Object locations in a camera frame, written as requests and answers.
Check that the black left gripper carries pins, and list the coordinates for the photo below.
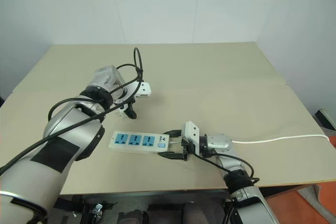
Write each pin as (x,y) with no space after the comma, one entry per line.
(132,100)

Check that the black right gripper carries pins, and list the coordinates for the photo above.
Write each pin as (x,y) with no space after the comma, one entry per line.
(186,151)

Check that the white power strip blue sockets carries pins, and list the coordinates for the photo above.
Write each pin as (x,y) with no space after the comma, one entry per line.
(136,142)

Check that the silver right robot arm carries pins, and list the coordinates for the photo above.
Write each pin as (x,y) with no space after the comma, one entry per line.
(244,195)

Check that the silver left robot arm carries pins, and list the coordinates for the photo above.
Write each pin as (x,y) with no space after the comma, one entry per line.
(65,134)

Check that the silver metal clamp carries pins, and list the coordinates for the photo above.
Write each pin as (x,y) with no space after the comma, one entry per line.
(97,209)

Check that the black box white edge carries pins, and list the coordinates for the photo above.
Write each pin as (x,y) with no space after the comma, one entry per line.
(325,119)

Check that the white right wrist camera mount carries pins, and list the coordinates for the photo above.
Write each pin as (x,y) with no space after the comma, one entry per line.
(191,130)

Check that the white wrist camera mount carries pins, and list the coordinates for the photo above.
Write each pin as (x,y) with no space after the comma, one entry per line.
(191,130)
(144,89)

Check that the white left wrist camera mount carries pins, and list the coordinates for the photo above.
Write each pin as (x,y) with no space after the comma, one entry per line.
(144,89)

